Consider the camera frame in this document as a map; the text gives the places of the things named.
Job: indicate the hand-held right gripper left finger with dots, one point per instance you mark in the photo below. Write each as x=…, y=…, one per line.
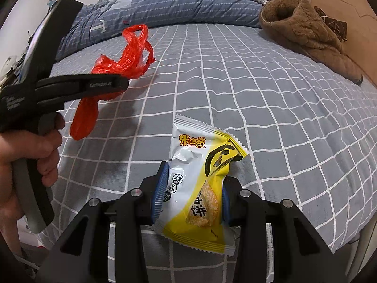
x=160, y=194

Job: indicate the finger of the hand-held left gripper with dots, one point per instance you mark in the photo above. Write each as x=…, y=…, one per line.
x=54, y=35
x=88, y=85

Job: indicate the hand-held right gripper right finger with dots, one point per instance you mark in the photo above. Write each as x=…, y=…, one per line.
x=225, y=203

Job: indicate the yellow snack packet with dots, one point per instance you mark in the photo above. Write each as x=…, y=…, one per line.
x=194, y=168

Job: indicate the red plastic bag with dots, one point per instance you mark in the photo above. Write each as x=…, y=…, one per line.
x=129, y=62

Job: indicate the person's left hand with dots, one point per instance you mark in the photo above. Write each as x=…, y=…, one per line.
x=29, y=147

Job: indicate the bed with grey grid sheet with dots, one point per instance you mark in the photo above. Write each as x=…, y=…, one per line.
x=265, y=109

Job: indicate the blue striped quilt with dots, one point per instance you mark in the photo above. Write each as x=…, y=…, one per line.
x=176, y=8

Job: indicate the brown fleece jacket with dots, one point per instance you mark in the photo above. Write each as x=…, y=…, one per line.
x=294, y=26

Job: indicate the dark brown patterned cloth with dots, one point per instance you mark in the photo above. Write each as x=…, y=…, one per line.
x=332, y=25

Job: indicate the wooden headboard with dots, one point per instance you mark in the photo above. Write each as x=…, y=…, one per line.
x=353, y=20

